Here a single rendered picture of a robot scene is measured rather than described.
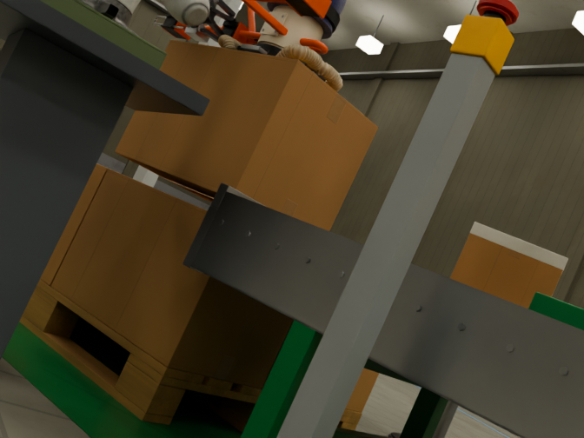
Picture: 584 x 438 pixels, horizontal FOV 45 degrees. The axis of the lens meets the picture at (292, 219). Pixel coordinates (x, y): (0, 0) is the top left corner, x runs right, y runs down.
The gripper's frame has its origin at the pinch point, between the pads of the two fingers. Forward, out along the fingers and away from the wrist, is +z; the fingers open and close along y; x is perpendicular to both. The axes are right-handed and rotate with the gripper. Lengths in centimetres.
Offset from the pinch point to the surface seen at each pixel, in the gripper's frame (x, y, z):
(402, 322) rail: 119, 63, -34
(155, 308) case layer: 43, 87, -19
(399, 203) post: 120, 46, -52
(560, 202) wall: -268, -228, 989
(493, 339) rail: 136, 59, -34
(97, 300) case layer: 20, 93, -20
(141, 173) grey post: -249, 44, 178
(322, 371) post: 120, 75, -52
